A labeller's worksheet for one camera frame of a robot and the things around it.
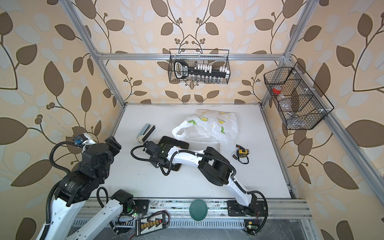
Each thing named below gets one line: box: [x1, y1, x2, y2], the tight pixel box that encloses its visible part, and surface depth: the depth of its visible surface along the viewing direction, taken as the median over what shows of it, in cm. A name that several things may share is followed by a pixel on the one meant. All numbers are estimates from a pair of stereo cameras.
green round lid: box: [189, 199, 208, 221], surface depth 66 cm
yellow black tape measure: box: [232, 144, 250, 164], surface depth 91 cm
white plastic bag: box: [172, 109, 239, 158], surface depth 91 cm
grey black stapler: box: [136, 123, 156, 143], surface depth 103 cm
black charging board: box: [134, 213, 169, 237], surface depth 70 cm
